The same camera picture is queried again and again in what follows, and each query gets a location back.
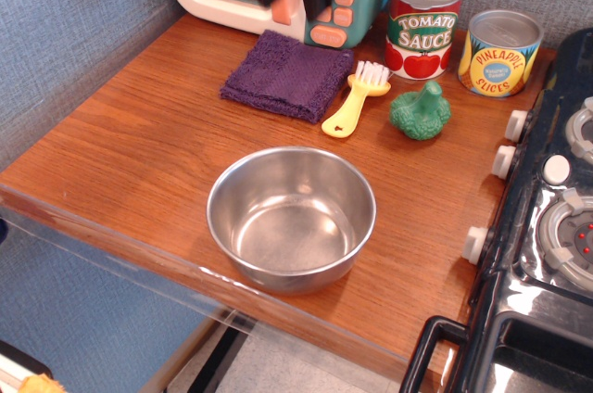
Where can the green toy broccoli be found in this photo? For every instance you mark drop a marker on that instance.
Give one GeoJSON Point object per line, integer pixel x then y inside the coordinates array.
{"type": "Point", "coordinates": [421, 115]}

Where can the pineapple slices can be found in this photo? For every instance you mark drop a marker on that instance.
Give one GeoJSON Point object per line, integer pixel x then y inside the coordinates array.
{"type": "Point", "coordinates": [499, 52]}

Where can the black toy stove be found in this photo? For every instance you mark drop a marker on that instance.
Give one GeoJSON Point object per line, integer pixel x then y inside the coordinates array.
{"type": "Point", "coordinates": [530, 325]}

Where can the steel bowl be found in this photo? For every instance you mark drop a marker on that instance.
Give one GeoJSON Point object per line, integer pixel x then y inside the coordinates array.
{"type": "Point", "coordinates": [292, 219]}

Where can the yellow brush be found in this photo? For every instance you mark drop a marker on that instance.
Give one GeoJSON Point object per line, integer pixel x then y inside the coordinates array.
{"type": "Point", "coordinates": [368, 79]}

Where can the tomato sauce can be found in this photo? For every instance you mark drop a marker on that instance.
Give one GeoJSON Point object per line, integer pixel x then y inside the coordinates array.
{"type": "Point", "coordinates": [419, 37]}

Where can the purple towel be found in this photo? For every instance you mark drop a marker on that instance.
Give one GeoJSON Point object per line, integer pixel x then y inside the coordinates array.
{"type": "Point", "coordinates": [283, 76]}

